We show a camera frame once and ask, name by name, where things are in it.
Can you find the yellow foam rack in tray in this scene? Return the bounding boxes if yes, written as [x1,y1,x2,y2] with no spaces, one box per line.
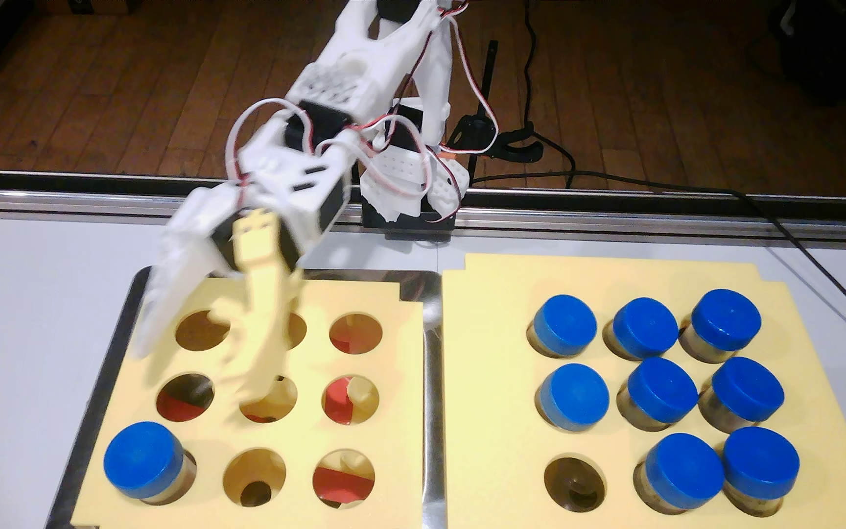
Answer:
[70,275,425,529]

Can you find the large yellow foam rack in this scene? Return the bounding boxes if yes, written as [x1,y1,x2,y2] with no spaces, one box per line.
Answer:
[441,253,846,529]

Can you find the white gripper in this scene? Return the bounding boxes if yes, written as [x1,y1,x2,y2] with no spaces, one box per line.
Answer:
[129,121,352,404]

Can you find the black bulky object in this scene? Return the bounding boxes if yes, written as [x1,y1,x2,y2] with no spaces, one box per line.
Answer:
[768,0,846,107]

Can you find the aluminium table edge rail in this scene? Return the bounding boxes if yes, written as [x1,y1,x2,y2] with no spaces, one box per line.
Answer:
[0,168,846,247]

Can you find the metal tray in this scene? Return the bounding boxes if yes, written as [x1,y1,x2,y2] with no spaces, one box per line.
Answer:
[45,264,446,529]

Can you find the black cable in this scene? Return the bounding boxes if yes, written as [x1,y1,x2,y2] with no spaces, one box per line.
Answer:
[474,170,846,350]
[522,0,578,189]

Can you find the blue capped test tube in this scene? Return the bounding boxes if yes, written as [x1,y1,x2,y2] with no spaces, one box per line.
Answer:
[679,289,762,364]
[103,420,198,505]
[537,363,611,433]
[633,432,726,515]
[698,356,786,434]
[719,426,801,517]
[604,296,680,362]
[527,293,599,360]
[617,357,699,433]

